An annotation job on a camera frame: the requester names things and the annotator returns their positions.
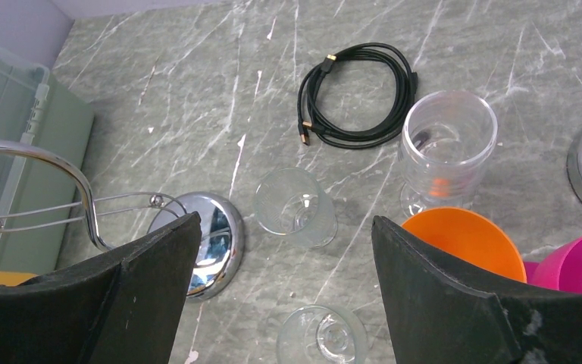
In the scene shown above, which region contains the clear tumbler glass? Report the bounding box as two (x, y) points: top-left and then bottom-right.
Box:
(398, 90), (499, 217)

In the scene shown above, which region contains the pink wine glass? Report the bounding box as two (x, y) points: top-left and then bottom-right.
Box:
(524, 237), (582, 294)

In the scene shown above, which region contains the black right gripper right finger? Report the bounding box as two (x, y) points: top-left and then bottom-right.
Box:
(371, 216), (582, 363)

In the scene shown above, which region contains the orange wine glass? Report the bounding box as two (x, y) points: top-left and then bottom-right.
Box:
(402, 207), (527, 283)

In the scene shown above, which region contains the clear wine glass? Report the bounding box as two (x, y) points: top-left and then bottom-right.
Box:
(276, 304), (368, 363)
(253, 168), (338, 249)

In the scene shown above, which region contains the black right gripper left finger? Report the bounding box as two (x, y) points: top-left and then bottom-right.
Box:
(0, 212), (202, 363)

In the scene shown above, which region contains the clear plastic storage box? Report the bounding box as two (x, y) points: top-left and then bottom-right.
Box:
(0, 47), (95, 275)

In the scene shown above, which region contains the chrome wine glass rack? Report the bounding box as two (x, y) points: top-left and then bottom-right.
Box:
(0, 140), (246, 302)

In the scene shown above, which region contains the black coiled cable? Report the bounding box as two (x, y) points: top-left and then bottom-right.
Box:
(296, 42), (419, 151)

